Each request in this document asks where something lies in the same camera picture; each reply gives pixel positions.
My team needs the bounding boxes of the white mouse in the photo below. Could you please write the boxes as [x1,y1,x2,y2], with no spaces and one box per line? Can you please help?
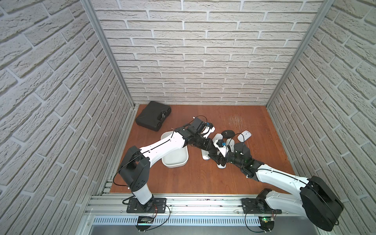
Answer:
[237,130,252,143]
[212,133,224,147]
[226,138,235,152]
[217,160,226,169]

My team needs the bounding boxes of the silver mouse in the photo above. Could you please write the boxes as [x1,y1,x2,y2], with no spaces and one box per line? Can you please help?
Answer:
[201,150,210,161]

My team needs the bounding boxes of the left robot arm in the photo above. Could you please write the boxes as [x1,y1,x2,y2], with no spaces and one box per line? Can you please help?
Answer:
[116,127,227,205]

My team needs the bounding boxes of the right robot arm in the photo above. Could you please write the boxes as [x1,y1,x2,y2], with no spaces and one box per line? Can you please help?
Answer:
[217,144,344,232]

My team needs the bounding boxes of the white storage box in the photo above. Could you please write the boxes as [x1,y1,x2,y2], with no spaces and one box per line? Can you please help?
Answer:
[161,131,189,168]

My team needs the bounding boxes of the black mouse upper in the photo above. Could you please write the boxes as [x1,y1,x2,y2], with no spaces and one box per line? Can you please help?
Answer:
[221,130,235,139]

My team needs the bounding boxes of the black carrying case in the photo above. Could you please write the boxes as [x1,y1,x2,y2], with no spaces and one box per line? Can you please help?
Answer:
[136,101,171,132]

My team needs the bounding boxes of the right controller board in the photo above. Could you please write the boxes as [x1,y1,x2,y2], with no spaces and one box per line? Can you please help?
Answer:
[258,217,275,231]

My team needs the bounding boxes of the controller board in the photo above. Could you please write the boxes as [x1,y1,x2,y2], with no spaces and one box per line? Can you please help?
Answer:
[137,216,154,224]
[258,217,275,231]

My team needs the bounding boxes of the left controller board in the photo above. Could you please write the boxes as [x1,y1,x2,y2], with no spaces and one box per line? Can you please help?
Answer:
[137,216,154,224]

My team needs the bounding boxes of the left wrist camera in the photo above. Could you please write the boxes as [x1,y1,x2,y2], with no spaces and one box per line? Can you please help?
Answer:
[186,117,215,138]

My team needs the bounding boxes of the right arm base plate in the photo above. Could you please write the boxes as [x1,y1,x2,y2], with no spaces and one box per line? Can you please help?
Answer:
[241,198,282,215]

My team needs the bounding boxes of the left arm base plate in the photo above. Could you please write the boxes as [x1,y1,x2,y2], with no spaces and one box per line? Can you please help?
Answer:
[126,197,167,213]

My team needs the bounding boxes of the aluminium front rail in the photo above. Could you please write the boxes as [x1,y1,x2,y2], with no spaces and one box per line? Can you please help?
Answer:
[85,193,325,218]

